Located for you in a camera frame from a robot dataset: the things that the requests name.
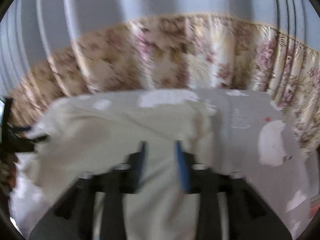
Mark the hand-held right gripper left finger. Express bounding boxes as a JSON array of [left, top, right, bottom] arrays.
[[54, 141, 148, 240]]

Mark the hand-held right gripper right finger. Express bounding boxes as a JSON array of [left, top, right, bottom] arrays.
[[174, 140, 275, 240]]

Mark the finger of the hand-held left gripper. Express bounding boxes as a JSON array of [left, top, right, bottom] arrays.
[[7, 126, 32, 135], [7, 134, 49, 153]]

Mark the cream hooded zip jacket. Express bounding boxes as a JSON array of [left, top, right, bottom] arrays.
[[10, 97, 218, 240]]

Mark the grey printed bed sheet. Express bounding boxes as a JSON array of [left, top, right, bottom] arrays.
[[10, 88, 316, 240]]

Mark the floral curtain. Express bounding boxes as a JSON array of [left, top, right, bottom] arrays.
[[5, 14, 320, 157]]

